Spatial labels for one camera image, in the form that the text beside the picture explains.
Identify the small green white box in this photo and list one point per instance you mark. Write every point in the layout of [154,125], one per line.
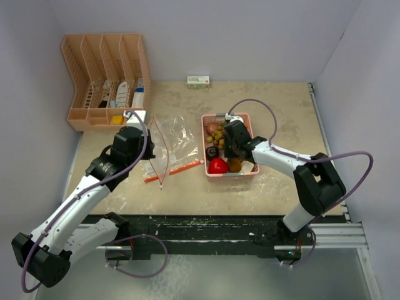
[198,82]

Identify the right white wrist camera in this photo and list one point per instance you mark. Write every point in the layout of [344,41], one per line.
[231,117]

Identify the white tube in organizer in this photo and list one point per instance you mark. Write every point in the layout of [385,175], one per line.
[121,95]

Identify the black metal base frame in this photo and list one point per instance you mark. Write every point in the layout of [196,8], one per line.
[260,236]

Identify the white mushroom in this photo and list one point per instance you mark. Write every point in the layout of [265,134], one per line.
[246,167]

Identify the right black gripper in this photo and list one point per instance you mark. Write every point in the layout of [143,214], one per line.
[227,153]

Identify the pink plastic basket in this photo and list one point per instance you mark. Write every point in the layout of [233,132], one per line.
[219,118]

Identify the brown longan bunch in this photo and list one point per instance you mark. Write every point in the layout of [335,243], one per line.
[216,138]

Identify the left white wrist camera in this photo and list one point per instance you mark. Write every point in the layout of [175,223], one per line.
[135,118]

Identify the white blue box in organizer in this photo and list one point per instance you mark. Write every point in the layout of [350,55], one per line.
[138,97]

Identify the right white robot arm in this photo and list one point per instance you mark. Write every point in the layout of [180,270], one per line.
[317,182]

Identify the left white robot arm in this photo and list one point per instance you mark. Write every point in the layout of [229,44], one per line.
[47,253]

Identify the orange file organizer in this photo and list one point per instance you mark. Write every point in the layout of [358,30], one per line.
[93,58]

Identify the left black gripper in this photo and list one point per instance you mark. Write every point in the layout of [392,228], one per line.
[149,145]

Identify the dark purple mangosteen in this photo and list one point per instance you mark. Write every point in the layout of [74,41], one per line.
[211,153]

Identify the yellow block in organizer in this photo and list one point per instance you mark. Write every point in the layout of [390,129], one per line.
[117,120]

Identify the red apple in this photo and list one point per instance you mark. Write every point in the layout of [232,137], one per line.
[218,166]

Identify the clear zip top bag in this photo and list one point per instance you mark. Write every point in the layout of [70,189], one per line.
[175,148]

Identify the black white item in organizer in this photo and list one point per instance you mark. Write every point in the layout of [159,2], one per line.
[105,95]

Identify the brown kiwi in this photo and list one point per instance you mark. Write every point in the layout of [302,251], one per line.
[234,164]

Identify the brown passion fruit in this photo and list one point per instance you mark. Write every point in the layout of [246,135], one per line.
[211,127]

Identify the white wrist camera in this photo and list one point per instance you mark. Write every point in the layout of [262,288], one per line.
[231,117]
[135,118]

